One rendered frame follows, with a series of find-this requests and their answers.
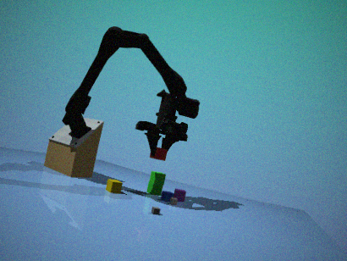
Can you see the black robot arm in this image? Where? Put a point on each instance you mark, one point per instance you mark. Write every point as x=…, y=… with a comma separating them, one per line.
x=113, y=39

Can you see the purple cube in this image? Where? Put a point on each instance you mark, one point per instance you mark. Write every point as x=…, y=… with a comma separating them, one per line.
x=179, y=194

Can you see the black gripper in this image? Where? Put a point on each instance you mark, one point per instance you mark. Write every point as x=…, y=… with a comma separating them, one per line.
x=153, y=131

